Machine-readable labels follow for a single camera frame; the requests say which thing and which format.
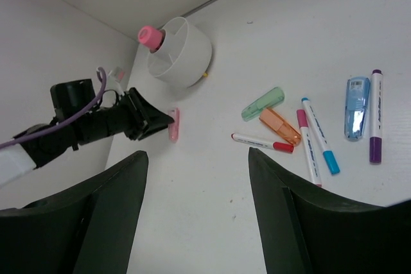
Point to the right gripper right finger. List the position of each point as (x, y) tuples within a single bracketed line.
[(307, 229)]

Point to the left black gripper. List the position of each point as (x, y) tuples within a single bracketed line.
[(131, 114)]

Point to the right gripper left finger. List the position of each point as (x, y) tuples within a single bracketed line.
[(87, 228)]

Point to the pink capped glue bottle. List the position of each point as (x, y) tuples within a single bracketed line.
[(151, 37)]

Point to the white round divided container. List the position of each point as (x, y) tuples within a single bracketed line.
[(184, 55)]

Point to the blue capped white marker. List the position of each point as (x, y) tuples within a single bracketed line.
[(320, 136)]

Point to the red capped white marker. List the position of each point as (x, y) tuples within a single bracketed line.
[(262, 143)]

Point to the pink capped white marker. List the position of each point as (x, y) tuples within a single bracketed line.
[(308, 148)]

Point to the purple capped white marker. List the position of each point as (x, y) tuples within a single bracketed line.
[(376, 98)]

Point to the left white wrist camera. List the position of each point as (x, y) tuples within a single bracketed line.
[(117, 74)]

